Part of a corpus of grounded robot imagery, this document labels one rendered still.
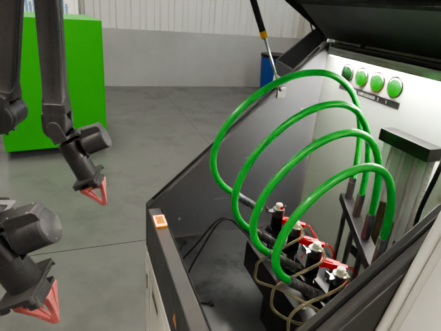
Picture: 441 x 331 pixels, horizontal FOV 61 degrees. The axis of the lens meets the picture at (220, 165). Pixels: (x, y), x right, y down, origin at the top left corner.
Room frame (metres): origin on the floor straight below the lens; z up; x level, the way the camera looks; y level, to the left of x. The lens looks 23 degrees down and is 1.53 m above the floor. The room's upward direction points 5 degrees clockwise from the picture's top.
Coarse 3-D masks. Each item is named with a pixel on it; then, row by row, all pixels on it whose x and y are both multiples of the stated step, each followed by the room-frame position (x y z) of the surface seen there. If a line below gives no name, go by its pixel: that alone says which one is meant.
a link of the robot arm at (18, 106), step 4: (16, 100) 0.92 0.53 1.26; (12, 104) 0.89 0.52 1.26; (16, 104) 0.90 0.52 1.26; (20, 104) 0.92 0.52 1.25; (16, 108) 0.89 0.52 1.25; (20, 108) 0.91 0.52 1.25; (24, 108) 0.93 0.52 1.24; (16, 112) 0.88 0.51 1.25; (20, 112) 0.90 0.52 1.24; (24, 112) 0.92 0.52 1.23; (20, 116) 0.90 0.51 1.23; (24, 116) 0.93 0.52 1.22; (20, 120) 0.90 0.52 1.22; (16, 124) 0.88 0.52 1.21; (16, 128) 0.92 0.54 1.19; (8, 132) 0.88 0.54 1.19
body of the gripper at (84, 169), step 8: (80, 160) 0.89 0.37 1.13; (88, 160) 0.90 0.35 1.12; (72, 168) 0.89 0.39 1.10; (80, 168) 0.88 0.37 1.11; (88, 168) 0.89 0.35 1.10; (96, 168) 0.94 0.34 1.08; (80, 176) 0.89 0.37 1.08; (88, 176) 0.89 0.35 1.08; (96, 176) 0.89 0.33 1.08; (80, 184) 0.86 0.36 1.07
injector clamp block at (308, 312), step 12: (252, 252) 0.77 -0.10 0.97; (252, 264) 0.76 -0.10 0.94; (264, 264) 0.71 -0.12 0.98; (252, 276) 0.75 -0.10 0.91; (264, 276) 0.70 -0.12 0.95; (276, 276) 0.67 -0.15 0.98; (300, 276) 0.68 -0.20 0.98; (264, 288) 0.69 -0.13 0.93; (288, 288) 0.64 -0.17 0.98; (264, 300) 0.69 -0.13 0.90; (276, 300) 0.64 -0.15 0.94; (288, 300) 0.60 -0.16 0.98; (264, 312) 0.68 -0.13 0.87; (288, 312) 0.60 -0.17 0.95; (300, 312) 0.57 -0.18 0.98; (312, 312) 0.57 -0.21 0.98; (264, 324) 0.67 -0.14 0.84; (276, 324) 0.63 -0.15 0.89
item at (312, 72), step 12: (300, 72) 0.77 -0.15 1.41; (312, 72) 0.78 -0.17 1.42; (324, 72) 0.79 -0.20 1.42; (276, 84) 0.75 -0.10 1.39; (348, 84) 0.82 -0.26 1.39; (252, 96) 0.74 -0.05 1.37; (240, 108) 0.73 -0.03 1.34; (360, 108) 0.83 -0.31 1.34; (228, 120) 0.72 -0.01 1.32; (216, 144) 0.71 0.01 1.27; (360, 144) 0.84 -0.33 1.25; (216, 156) 0.71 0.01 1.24; (360, 156) 0.85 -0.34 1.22; (216, 168) 0.71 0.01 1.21; (216, 180) 0.71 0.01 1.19; (228, 192) 0.73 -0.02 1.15
